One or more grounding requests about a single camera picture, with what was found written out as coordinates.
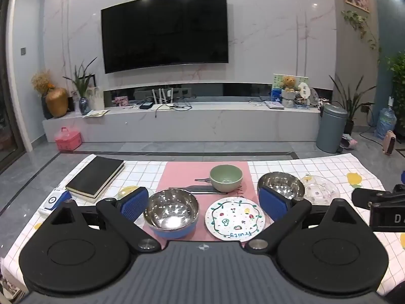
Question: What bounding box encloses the grey round trash can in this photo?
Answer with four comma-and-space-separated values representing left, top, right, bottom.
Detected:
316, 104, 349, 153

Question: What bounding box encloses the blue steel bowl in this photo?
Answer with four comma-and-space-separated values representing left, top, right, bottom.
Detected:
143, 189, 200, 239

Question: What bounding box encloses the white painted plate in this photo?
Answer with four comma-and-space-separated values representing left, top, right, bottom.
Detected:
205, 197, 266, 240

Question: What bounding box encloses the grey woven basket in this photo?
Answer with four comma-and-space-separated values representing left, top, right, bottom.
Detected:
281, 90, 298, 109

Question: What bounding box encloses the green ceramic bowl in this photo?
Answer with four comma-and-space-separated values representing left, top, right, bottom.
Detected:
209, 164, 243, 193

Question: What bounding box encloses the white round hand fan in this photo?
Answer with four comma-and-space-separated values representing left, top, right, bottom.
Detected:
297, 82, 311, 105

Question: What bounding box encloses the floral glass plate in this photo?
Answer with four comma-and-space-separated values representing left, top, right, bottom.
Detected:
300, 175, 341, 205

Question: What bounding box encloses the white marble television console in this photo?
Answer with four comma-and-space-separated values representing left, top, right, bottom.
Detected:
42, 82, 321, 143

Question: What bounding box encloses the dark glass sliding door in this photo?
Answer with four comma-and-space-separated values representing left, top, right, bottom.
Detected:
0, 0, 27, 175

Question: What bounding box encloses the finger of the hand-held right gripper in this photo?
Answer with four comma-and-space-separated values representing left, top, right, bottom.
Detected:
352, 187, 394, 210

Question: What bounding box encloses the black curved television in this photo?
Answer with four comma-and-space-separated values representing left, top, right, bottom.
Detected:
101, 0, 229, 74

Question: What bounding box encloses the floral slipper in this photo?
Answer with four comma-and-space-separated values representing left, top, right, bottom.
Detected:
340, 133, 358, 149

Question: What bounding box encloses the green plant in blue vase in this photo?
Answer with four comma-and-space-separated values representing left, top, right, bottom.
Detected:
62, 57, 98, 115

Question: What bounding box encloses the small white blue box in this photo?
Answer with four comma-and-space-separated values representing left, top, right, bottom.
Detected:
39, 189, 72, 218

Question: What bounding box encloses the brown teddy bear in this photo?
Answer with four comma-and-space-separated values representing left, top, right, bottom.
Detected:
280, 76, 301, 93

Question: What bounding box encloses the long-leaf potted plant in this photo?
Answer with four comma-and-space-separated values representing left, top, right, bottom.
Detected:
329, 74, 375, 135

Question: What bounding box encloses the checked lemon tablecloth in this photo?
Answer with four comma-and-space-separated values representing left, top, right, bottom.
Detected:
0, 153, 405, 292

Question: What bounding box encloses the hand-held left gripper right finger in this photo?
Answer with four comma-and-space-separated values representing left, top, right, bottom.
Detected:
244, 186, 361, 254

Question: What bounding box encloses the golden vase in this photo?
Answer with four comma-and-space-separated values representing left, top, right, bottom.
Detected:
45, 88, 69, 118

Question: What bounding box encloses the black notebook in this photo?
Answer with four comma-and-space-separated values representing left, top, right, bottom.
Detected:
65, 156, 125, 204

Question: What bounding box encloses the white router with antennas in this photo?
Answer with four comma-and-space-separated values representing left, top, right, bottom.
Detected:
152, 87, 174, 107

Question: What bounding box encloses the pink storage box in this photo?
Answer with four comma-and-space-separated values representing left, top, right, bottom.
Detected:
54, 127, 82, 151

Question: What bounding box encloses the blue water jug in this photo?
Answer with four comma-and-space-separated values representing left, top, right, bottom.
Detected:
375, 108, 397, 140

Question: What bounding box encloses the bushy green leafy plant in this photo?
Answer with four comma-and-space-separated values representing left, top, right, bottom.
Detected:
386, 52, 405, 118

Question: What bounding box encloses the hanging green vine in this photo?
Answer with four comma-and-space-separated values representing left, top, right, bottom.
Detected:
341, 9, 382, 64

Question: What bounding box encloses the small pink heater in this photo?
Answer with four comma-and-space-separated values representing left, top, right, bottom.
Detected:
382, 130, 397, 155

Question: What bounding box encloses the green illustrated card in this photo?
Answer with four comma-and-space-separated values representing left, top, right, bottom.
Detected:
273, 73, 309, 102

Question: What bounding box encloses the dried flower bouquet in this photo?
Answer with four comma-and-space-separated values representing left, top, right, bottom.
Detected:
31, 70, 56, 96

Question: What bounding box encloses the orange steel bowl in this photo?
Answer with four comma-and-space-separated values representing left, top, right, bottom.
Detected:
257, 172, 306, 201

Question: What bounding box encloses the white illustrated board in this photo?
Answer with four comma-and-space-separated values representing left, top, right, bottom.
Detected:
85, 73, 105, 110

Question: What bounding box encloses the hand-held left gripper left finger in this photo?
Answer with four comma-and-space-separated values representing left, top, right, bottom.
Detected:
47, 187, 162, 254

